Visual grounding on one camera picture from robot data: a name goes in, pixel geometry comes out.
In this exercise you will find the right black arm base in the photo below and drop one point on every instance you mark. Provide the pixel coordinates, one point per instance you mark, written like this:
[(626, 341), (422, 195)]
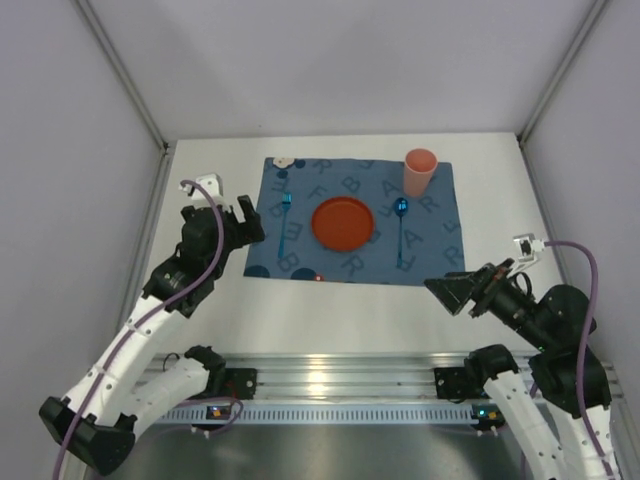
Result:
[(454, 384)]

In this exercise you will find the aluminium frame post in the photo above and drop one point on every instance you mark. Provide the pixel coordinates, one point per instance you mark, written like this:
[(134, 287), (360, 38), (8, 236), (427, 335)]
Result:
[(90, 18), (585, 28)]

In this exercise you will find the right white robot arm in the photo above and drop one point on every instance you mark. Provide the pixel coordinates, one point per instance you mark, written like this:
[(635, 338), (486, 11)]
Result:
[(570, 378)]

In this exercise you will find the perforated cable tray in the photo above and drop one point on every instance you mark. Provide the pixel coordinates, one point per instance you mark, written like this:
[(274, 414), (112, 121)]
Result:
[(365, 414)]

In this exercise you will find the blue plastic fork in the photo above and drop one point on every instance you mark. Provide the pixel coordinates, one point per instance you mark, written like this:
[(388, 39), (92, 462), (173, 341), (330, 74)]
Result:
[(286, 204)]

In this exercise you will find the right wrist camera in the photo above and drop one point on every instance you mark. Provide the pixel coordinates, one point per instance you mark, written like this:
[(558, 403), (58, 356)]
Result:
[(529, 250)]

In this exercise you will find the left aluminium frame post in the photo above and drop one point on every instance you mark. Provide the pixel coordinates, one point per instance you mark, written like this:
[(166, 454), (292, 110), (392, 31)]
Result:
[(90, 18)]

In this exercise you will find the blue plastic spoon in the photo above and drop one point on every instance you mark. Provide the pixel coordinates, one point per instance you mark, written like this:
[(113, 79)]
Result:
[(400, 208)]

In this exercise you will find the blue letter-print placemat cloth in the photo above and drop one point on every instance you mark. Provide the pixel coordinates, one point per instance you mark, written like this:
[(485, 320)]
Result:
[(432, 231)]

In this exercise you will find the aluminium mounting rail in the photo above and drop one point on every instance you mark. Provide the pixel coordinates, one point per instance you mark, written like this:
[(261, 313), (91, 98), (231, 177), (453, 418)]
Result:
[(334, 378)]

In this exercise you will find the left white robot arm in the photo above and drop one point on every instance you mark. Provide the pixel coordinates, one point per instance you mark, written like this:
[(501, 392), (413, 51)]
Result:
[(100, 419)]

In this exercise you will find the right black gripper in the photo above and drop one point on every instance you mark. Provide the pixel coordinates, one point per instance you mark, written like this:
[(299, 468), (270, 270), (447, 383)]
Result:
[(480, 290)]

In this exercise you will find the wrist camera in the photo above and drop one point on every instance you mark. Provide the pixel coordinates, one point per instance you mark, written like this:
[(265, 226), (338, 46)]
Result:
[(205, 191), (529, 250)]

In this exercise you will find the red round plate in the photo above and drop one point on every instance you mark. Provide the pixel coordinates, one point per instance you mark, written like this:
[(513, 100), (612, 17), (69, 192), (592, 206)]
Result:
[(342, 224)]

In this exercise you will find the pink plastic cup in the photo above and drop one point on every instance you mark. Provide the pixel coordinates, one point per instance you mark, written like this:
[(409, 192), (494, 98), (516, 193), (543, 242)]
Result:
[(419, 167)]

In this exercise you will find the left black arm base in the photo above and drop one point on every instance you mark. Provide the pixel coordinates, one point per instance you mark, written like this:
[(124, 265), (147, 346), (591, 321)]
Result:
[(239, 383)]

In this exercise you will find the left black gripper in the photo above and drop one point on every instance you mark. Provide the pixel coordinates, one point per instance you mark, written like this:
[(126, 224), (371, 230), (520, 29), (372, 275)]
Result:
[(236, 228)]

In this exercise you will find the right aluminium frame post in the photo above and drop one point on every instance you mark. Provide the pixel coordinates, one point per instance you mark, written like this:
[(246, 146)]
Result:
[(585, 28)]

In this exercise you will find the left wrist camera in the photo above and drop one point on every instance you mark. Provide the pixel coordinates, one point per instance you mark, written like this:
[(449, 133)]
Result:
[(205, 191)]

